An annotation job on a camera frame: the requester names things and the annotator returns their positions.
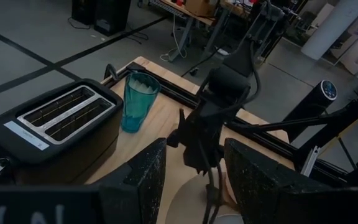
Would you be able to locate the teal faceted glass tumbler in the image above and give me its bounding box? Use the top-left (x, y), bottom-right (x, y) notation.
top-left (121, 72), bottom-right (162, 134)

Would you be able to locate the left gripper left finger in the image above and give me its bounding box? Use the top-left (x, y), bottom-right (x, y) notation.
top-left (98, 138), bottom-right (168, 224)

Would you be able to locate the wooden desk with grey legs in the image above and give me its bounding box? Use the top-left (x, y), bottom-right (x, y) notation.
top-left (149, 0), bottom-right (260, 63)

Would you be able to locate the grey round plate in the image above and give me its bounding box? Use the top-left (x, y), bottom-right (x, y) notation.
top-left (213, 213), bottom-right (245, 224)

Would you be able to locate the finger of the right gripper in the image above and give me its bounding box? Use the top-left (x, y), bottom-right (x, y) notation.
top-left (214, 163), bottom-right (227, 218)
top-left (201, 169), bottom-right (216, 224)

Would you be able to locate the white floor cable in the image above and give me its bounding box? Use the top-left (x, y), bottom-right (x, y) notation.
top-left (159, 15), bottom-right (188, 62)

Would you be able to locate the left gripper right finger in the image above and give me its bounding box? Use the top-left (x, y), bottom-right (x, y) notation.
top-left (224, 138), bottom-right (333, 224)

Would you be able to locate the black cylindrical air purifier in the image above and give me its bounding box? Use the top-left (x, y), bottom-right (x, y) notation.
top-left (283, 79), bottom-right (338, 142)

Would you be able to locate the black floor cabinet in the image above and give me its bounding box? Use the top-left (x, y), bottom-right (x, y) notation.
top-left (71, 0), bottom-right (96, 26)
top-left (93, 0), bottom-right (132, 37)

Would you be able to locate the brown cardboard box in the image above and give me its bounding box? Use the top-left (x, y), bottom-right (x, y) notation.
top-left (184, 0), bottom-right (217, 17)

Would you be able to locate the white round column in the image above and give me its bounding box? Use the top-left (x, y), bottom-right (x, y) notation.
top-left (301, 0), bottom-right (358, 60)

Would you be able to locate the black two-slot toaster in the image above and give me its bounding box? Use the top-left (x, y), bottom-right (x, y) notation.
top-left (0, 78), bottom-right (124, 186)

